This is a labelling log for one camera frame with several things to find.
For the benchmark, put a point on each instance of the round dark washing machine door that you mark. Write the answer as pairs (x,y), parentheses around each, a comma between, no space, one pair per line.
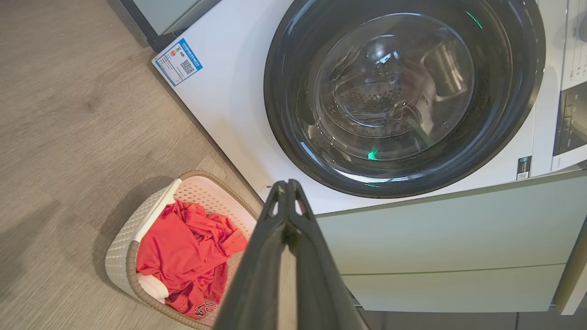
(284,91)

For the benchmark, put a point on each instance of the red garment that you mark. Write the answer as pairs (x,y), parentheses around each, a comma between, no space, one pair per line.
(183,247)

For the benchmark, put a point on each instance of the white front-load washing machine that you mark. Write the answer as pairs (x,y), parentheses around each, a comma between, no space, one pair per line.
(229,114)

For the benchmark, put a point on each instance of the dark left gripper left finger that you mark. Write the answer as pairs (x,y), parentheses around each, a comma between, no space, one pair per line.
(257,284)

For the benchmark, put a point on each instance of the white garment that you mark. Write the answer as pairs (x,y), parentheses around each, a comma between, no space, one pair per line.
(153,286)

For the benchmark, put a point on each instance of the round white filter cover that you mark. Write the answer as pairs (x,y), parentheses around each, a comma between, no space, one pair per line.
(267,193)

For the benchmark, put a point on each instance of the black QR code sticker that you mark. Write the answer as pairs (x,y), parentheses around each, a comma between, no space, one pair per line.
(524,167)

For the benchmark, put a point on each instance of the white perforated laundry basket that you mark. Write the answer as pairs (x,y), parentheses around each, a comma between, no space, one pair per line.
(120,247)

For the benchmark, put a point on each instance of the wide pale green cabinet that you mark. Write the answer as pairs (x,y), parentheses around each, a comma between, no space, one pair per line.
(435,229)

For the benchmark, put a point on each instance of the narrow pale green cabinet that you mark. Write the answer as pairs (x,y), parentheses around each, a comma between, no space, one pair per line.
(165,13)

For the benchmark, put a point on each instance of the blue energy label sticker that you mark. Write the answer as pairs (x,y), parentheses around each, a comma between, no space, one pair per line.
(179,62)

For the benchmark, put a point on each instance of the black washer control panel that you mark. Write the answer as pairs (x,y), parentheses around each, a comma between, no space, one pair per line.
(573,119)

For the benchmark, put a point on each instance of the white washing machine knob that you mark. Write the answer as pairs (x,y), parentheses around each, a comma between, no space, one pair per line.
(584,27)

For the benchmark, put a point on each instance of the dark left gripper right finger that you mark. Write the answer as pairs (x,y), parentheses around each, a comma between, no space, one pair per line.
(321,288)

